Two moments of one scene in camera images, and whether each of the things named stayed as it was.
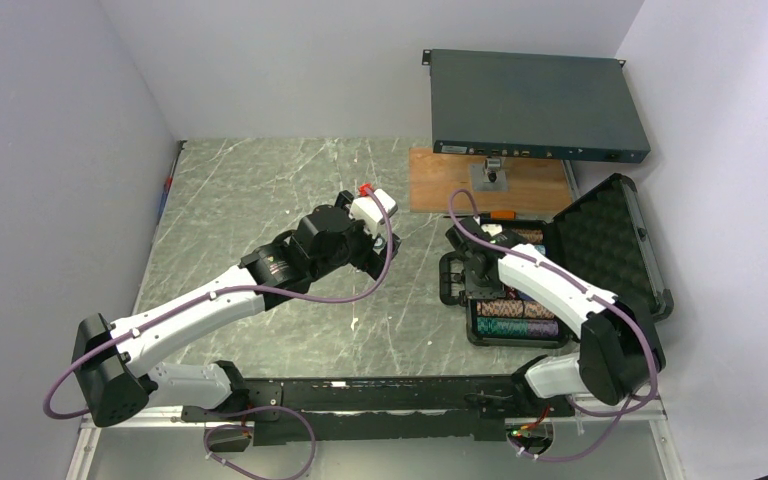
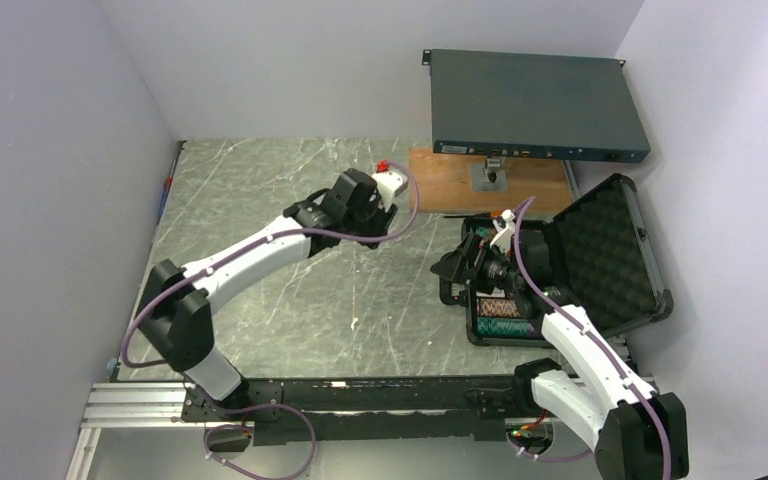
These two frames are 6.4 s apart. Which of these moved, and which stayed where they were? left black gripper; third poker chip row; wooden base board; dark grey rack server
Moved: left black gripper
Stayed: wooden base board; third poker chip row; dark grey rack server
